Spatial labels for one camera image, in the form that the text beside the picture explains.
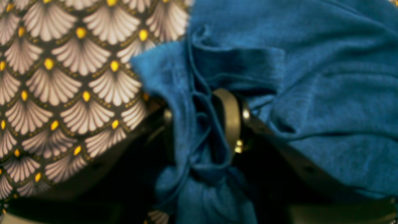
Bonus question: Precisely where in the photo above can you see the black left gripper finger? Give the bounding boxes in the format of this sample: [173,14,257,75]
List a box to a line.
[213,88,251,154]

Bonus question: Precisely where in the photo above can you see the blue T-shirt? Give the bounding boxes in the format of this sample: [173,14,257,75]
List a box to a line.
[131,0,397,224]

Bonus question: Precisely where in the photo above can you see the patterned fan-print tablecloth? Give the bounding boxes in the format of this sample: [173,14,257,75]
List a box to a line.
[0,0,194,224]

